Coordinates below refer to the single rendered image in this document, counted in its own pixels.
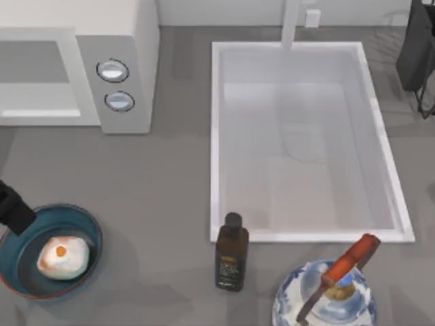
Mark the white sink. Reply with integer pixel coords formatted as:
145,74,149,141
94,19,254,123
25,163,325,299
207,41,416,244

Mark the dark brown bottle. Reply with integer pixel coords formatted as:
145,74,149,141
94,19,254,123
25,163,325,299
214,212,249,293

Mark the small round microwave knob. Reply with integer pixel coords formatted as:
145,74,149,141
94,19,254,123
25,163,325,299
103,90,136,112

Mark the pale microwave oven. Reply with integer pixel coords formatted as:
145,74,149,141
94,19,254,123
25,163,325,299
0,0,160,136

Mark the large round microwave knob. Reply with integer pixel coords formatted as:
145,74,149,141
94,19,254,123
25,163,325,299
96,58,131,84

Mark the tall white tap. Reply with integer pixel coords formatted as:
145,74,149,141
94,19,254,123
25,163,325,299
280,0,299,52

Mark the blue and white teapot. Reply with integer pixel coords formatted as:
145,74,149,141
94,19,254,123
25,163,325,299
272,232,381,326

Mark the white bun with orange spot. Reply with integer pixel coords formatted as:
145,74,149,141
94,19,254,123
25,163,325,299
36,236,91,281

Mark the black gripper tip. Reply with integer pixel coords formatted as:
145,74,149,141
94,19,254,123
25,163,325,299
0,179,37,236

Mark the dark blue bowl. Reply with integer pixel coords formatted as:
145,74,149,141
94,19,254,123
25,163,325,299
0,203,103,300

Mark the white wall socket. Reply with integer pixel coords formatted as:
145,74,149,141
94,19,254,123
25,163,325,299
304,9,321,29

